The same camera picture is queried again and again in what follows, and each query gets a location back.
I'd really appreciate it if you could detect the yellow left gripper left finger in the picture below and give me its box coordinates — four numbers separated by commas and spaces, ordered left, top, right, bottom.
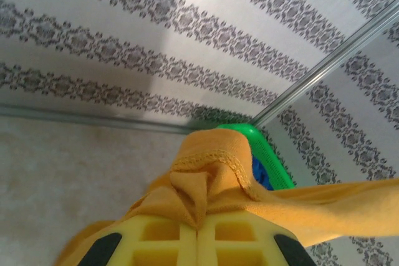
79, 215, 198, 266

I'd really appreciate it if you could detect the yellow-orange t-shirt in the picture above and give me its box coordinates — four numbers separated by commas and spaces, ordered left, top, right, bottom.
54, 128, 399, 266

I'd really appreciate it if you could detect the aluminium frame post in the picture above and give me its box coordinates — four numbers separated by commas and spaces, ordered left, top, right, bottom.
251, 6, 399, 125

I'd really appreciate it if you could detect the green plastic basket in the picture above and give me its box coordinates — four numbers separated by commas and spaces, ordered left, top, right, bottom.
216, 123, 296, 192

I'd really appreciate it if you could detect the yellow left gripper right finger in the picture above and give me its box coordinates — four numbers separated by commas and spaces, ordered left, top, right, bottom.
196, 211, 315, 266

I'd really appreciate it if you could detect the blue cloth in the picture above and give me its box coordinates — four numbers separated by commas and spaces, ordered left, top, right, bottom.
251, 153, 276, 191

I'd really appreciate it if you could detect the aluminium frame rail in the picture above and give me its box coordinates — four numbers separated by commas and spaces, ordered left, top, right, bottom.
0, 103, 196, 133

